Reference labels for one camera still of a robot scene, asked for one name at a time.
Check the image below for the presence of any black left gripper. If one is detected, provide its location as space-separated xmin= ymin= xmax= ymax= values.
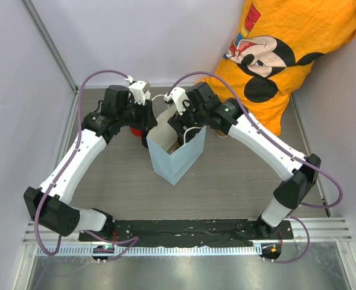
xmin=118 ymin=97 xmax=157 ymax=131

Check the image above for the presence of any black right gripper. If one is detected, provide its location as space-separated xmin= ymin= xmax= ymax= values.
xmin=168 ymin=98 xmax=208 ymax=143

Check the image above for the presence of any cardboard cup carrier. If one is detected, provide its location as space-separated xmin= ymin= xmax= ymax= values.
xmin=166 ymin=141 xmax=180 ymax=155

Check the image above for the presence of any light blue paper bag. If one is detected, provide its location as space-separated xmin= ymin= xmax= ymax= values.
xmin=147 ymin=105 xmax=206 ymax=185

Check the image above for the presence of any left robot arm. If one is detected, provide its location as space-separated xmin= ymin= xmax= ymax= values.
xmin=24 ymin=81 xmax=157 ymax=241

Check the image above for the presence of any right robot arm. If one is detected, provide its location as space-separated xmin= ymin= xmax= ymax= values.
xmin=164 ymin=82 xmax=321 ymax=239

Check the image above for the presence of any stack of black lids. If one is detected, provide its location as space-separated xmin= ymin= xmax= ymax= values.
xmin=141 ymin=135 xmax=148 ymax=149

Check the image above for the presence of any red straw holder cup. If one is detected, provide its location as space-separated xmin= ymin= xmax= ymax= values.
xmin=130 ymin=127 xmax=144 ymax=137

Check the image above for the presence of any stack of paper cups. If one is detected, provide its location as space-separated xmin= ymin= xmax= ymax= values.
xmin=216 ymin=130 xmax=228 ymax=138

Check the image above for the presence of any orange Mickey Mouse cloth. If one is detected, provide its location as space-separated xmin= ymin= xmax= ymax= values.
xmin=204 ymin=1 xmax=356 ymax=135

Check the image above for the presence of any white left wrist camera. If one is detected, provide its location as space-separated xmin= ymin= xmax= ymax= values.
xmin=125 ymin=76 xmax=151 ymax=105

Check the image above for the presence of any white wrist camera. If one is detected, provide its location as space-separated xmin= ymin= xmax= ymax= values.
xmin=164 ymin=87 xmax=191 ymax=115
xmin=125 ymin=76 xmax=151 ymax=105

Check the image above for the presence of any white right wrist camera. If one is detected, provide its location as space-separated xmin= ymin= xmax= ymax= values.
xmin=164 ymin=87 xmax=191 ymax=115

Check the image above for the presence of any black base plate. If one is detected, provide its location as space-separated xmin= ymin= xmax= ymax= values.
xmin=94 ymin=219 xmax=294 ymax=251

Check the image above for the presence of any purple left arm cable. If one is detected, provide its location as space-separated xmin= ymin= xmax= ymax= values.
xmin=34 ymin=69 xmax=139 ymax=262

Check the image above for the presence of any aluminium frame rail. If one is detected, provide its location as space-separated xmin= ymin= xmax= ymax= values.
xmin=20 ymin=0 xmax=78 ymax=91

